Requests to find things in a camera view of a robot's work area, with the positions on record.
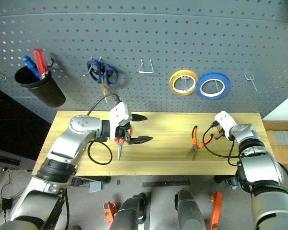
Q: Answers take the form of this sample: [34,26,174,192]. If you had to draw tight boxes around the red-handled needle-nose pliers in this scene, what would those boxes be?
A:
[115,128,133,161]

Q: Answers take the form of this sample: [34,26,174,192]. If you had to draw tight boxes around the orange black clamp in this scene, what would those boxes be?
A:
[102,202,116,228]
[210,191,224,230]

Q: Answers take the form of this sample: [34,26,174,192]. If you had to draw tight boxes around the yellow tape roll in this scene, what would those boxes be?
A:
[168,69,199,96]

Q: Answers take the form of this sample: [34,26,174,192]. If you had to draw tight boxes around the grey blocks in cardboard box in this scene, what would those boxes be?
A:
[274,131,288,146]

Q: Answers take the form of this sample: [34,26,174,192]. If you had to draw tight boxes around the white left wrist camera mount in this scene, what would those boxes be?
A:
[109,102,132,142]

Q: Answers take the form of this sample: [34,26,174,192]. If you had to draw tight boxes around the blue-handled screwdriver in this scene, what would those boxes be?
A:
[22,55,43,80]

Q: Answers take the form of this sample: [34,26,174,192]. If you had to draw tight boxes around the small grey block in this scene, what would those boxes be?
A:
[89,181,103,194]

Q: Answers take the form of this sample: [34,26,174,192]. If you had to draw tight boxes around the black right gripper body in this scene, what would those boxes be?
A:
[216,126,229,141]

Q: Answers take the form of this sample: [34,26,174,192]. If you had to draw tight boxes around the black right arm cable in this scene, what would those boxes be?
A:
[203,121,243,167]

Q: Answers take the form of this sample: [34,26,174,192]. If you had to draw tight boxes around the metal scissors hook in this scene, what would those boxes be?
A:
[84,56,104,77]

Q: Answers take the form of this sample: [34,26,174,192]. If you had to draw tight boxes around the blue-handled scissors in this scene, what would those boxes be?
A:
[86,60,118,98]

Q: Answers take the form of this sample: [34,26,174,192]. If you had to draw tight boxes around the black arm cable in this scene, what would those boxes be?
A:
[203,121,243,167]
[86,93,122,166]

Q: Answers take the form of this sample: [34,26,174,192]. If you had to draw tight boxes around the red-handled screwdriver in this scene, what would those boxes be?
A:
[33,48,50,79]

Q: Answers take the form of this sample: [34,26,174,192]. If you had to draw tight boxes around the black power adapter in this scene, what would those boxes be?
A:
[1,198,12,211]

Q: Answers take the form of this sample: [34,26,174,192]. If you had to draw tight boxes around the black table foot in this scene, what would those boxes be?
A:
[214,175,238,184]

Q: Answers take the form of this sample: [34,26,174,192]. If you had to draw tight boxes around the brown cardboard box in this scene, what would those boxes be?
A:
[263,119,288,170]

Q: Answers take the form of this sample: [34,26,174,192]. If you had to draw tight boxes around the empty metal double-prong hook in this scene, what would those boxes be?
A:
[244,74,259,93]

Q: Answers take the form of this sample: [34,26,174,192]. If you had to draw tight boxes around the metal wire loop hook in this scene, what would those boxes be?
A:
[138,58,155,74]

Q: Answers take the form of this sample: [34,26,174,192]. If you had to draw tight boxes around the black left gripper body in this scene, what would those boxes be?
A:
[115,122,133,145]

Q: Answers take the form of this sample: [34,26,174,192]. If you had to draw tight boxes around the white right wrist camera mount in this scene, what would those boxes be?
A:
[214,110,239,141]

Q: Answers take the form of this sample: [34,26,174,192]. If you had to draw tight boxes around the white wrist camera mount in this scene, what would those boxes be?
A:
[109,102,132,142]
[214,110,239,141]

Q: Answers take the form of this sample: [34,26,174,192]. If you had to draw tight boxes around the orange-handled needle-nose pliers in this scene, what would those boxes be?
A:
[186,125,216,161]

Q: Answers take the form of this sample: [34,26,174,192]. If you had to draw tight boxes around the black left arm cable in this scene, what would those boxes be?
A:
[86,93,122,166]

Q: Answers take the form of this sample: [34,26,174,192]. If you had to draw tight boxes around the white board panel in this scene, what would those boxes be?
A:
[263,90,288,123]

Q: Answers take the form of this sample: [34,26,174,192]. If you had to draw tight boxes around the metal hook holding yellow tape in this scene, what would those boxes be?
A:
[180,75,192,92]

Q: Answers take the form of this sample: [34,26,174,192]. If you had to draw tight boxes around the blue tape roll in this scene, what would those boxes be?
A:
[196,71,231,100]

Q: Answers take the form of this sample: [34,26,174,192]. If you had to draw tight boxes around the black flat strip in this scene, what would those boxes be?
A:
[142,180,191,188]

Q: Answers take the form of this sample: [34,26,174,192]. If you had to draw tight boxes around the black plastic cup holder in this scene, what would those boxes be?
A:
[13,66,67,108]

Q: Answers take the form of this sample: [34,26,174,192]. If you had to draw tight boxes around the dark grey rounded shape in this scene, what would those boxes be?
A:
[109,191,152,230]
[174,189,207,230]

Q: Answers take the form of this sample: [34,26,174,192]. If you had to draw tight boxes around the grey metal pegboard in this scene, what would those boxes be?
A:
[0,0,288,125]

